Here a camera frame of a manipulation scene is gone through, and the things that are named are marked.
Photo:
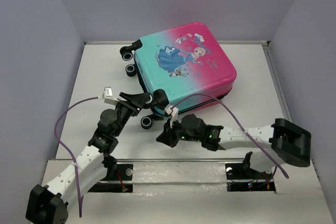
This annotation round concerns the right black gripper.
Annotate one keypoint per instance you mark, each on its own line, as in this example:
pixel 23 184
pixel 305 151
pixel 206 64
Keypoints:
pixel 168 135

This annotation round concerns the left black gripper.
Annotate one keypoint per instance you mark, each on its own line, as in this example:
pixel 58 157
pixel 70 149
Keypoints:
pixel 137 102

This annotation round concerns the pink and teal suitcase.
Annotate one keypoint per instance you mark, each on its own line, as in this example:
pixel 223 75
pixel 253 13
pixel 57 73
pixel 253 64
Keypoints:
pixel 186 62

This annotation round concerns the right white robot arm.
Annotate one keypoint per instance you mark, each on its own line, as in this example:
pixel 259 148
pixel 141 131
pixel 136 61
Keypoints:
pixel 281 142

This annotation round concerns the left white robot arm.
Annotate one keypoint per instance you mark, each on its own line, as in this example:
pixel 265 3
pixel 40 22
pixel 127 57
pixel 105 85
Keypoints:
pixel 52 202

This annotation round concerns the metal rail strip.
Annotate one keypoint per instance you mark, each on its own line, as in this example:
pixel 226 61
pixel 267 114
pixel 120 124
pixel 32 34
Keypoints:
pixel 228 160

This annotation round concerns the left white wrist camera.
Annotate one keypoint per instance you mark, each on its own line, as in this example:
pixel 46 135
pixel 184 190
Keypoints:
pixel 108 97

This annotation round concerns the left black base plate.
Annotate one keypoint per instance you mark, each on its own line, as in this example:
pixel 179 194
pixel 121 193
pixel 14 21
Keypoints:
pixel 116 181

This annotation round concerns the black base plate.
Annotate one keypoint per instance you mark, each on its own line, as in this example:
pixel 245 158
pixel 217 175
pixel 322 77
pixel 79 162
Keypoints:
pixel 239 179
pixel 116 181

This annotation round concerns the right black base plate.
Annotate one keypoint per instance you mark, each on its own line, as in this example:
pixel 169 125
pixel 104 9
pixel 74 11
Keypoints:
pixel 239 179

